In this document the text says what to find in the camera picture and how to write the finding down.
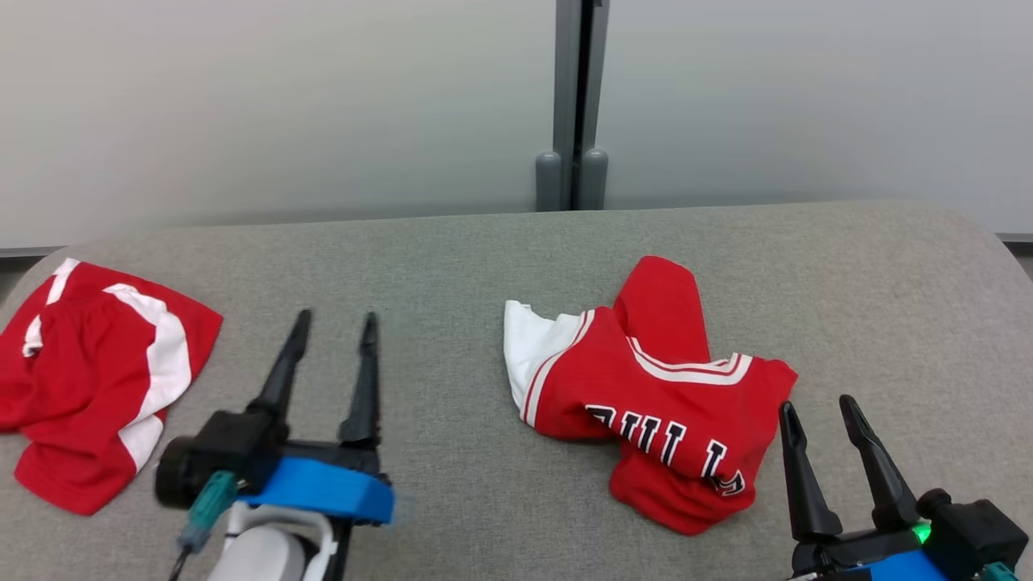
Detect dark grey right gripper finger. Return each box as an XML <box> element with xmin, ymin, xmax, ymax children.
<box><xmin>778</xmin><ymin>401</ymin><xmax>845</xmax><ymax>543</ymax></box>
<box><xmin>839</xmin><ymin>395</ymin><xmax>922</xmax><ymax>531</ymax></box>

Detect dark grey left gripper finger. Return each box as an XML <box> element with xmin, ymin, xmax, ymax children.
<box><xmin>250</xmin><ymin>309</ymin><xmax>312</xmax><ymax>422</ymax></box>
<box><xmin>338</xmin><ymin>312</ymin><xmax>381</xmax><ymax>449</ymax></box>

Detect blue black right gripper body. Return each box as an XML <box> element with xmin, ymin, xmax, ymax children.
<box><xmin>787</xmin><ymin>525</ymin><xmax>954</xmax><ymax>581</ymax></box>

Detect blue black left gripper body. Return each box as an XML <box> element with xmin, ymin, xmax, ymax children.
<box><xmin>240</xmin><ymin>440</ymin><xmax>396</xmax><ymax>525</ymax></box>

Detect red white-sleeved Bulls jersey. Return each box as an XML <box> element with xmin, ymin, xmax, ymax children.
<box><xmin>504</xmin><ymin>256</ymin><xmax>799</xmax><ymax>537</ymax></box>

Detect red white-striped Bulls shorts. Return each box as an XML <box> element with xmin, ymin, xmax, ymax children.
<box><xmin>0</xmin><ymin>258</ymin><xmax>224</xmax><ymax>516</ymax></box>

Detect teal left camera cable plug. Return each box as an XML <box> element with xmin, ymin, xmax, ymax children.
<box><xmin>167</xmin><ymin>471</ymin><xmax>240</xmax><ymax>581</ymax></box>

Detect grey partition post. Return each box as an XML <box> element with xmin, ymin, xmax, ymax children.
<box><xmin>535</xmin><ymin>0</ymin><xmax>611</xmax><ymax>212</ymax></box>

